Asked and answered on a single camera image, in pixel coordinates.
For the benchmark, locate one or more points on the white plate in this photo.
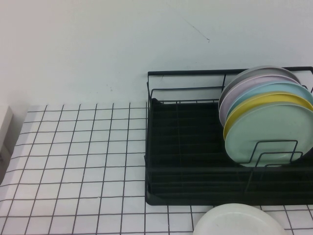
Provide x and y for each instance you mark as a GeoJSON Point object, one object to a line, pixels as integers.
{"type": "Point", "coordinates": [234, 222]}

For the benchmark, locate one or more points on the lilac plate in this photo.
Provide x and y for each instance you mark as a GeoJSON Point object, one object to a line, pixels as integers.
{"type": "Point", "coordinates": [234, 95]}

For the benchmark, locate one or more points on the yellow plate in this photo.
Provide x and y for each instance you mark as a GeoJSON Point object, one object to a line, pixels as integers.
{"type": "Point", "coordinates": [264, 100]}

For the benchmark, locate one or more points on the grey plate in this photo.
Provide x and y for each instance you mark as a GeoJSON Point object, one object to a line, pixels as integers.
{"type": "Point", "coordinates": [259, 72]}

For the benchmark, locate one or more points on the mint green plate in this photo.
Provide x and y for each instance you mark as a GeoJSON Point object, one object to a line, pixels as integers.
{"type": "Point", "coordinates": [269, 124]}

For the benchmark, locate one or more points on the light blue plate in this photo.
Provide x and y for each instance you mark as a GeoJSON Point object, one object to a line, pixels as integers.
{"type": "Point", "coordinates": [269, 88]}

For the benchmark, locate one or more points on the black plastic drip tray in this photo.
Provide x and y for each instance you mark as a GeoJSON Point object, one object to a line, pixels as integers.
{"type": "Point", "coordinates": [190, 147]}

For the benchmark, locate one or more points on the white black-grid tablecloth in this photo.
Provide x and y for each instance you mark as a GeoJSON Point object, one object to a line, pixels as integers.
{"type": "Point", "coordinates": [73, 159]}

